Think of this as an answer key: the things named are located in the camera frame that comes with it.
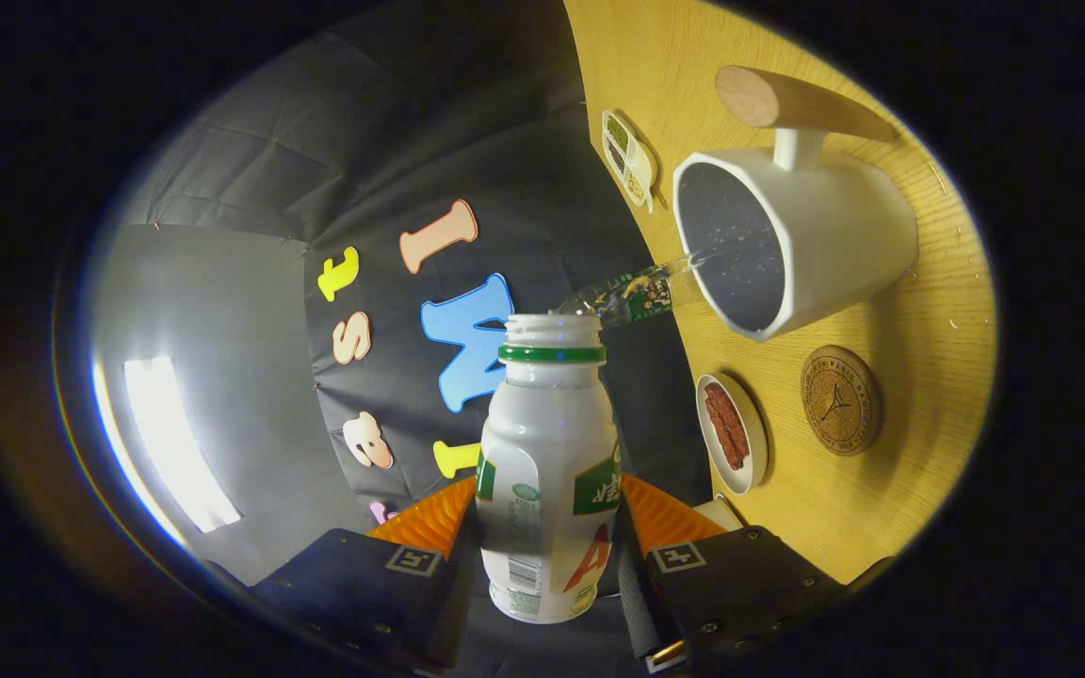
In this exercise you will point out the black backdrop cloth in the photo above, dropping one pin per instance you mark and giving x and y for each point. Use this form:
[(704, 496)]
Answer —
[(542, 188)]

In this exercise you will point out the clear plastic water bottle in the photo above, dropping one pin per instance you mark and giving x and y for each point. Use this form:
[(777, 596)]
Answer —
[(641, 297)]

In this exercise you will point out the round cork coaster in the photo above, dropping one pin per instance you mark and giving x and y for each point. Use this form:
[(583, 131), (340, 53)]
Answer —
[(841, 400)]

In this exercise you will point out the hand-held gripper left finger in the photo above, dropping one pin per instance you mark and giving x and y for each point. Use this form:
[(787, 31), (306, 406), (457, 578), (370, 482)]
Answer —
[(453, 612)]

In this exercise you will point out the dark red beans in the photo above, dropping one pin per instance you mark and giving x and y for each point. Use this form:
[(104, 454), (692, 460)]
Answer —
[(615, 157)]

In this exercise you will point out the white juice bottle green label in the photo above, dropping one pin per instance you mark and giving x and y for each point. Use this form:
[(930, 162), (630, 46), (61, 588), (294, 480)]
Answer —
[(542, 443)]

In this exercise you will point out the white divided dish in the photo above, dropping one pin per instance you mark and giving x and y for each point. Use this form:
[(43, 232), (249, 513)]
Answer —
[(644, 160)]

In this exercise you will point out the yellow soybeans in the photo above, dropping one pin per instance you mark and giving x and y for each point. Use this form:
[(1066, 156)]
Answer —
[(635, 186)]

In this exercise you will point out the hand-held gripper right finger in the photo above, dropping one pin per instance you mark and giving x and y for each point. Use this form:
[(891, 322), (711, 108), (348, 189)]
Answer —
[(632, 603)]

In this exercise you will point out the red sausage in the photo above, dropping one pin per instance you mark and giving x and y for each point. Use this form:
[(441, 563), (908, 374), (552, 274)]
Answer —
[(733, 419), (720, 433)]

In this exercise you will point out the cream white toaster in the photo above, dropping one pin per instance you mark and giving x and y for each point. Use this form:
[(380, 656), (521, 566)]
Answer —
[(717, 513)]

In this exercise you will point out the green mung beans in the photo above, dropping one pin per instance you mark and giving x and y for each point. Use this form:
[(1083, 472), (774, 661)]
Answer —
[(616, 130)]

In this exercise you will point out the round white plate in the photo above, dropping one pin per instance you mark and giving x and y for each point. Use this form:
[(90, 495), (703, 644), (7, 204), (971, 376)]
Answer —
[(754, 471)]

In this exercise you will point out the wooden table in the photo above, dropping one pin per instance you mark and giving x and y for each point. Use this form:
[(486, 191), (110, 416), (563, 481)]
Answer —
[(919, 358)]

